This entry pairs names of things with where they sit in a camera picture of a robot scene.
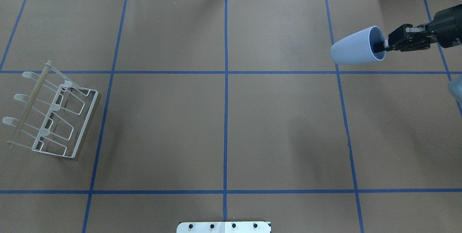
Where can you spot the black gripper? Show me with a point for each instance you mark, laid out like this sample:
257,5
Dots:
448,30

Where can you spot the white camera stand pillar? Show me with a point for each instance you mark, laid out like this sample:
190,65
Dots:
225,227

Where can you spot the light blue plastic cup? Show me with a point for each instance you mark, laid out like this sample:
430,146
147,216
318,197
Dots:
358,48

